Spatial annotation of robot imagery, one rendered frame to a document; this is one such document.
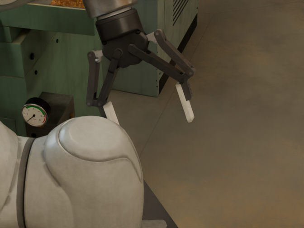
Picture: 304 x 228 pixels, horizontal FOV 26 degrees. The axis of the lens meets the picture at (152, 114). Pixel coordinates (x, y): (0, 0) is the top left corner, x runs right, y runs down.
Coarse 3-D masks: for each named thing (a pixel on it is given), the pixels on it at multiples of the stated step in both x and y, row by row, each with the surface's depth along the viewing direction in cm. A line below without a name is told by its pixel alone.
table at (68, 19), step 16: (48, 0) 138; (0, 16) 140; (16, 16) 139; (32, 16) 138; (48, 16) 137; (64, 16) 136; (80, 16) 135; (64, 32) 139; (80, 32) 138; (96, 32) 138
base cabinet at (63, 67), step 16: (48, 48) 161; (64, 48) 173; (80, 48) 186; (96, 48) 203; (48, 64) 162; (64, 64) 174; (80, 64) 188; (0, 80) 150; (16, 80) 149; (32, 80) 153; (48, 80) 164; (64, 80) 176; (80, 80) 190; (0, 96) 153; (16, 96) 152; (32, 96) 154; (80, 96) 192; (0, 112) 156; (16, 112) 155; (80, 112) 195; (96, 112) 213; (16, 128) 158
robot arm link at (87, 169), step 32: (64, 128) 101; (96, 128) 102; (32, 160) 102; (64, 160) 98; (96, 160) 97; (128, 160) 101; (32, 192) 100; (64, 192) 99; (96, 192) 98; (128, 192) 101; (32, 224) 103; (64, 224) 102; (96, 224) 102; (128, 224) 105
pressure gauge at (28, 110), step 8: (24, 104) 145; (32, 104) 144; (40, 104) 144; (48, 104) 146; (24, 112) 146; (32, 112) 145; (40, 112) 145; (48, 112) 146; (24, 120) 147; (32, 120) 147; (40, 120) 146
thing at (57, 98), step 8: (40, 96) 158; (48, 96) 158; (56, 96) 158; (64, 96) 158; (72, 96) 158; (56, 104) 156; (64, 104) 156; (72, 104) 159; (56, 112) 153; (64, 112) 154; (72, 112) 160; (48, 120) 151; (56, 120) 151; (64, 120) 154; (32, 128) 152; (40, 128) 151; (48, 128) 151; (32, 136) 153; (40, 136) 153
